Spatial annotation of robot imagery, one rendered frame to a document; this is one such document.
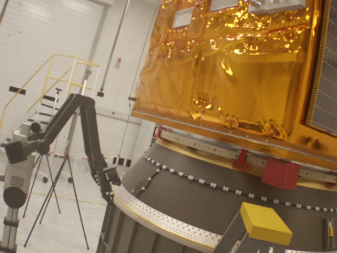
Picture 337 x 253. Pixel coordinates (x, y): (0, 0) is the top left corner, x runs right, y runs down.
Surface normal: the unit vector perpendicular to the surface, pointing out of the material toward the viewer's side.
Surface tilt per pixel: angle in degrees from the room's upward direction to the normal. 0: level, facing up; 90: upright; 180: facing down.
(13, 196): 90
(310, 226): 62
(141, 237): 90
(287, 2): 90
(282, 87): 88
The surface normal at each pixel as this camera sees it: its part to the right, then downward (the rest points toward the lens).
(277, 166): -0.85, -0.22
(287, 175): 0.46, 0.11
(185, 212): -0.37, -0.59
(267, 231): -0.15, -0.05
